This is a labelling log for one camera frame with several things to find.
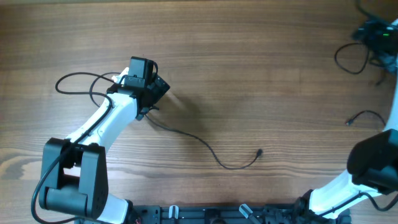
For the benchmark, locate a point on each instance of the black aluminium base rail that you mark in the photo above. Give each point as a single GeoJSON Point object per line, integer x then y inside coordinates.
{"type": "Point", "coordinates": [268, 214]}

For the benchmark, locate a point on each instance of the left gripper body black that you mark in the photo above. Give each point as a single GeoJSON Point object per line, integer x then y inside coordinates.
{"type": "Point", "coordinates": [157, 89]}

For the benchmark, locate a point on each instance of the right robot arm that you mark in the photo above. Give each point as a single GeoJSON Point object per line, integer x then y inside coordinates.
{"type": "Point", "coordinates": [371, 172]}

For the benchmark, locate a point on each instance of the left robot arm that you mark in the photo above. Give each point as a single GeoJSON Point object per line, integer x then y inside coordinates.
{"type": "Point", "coordinates": [74, 178]}

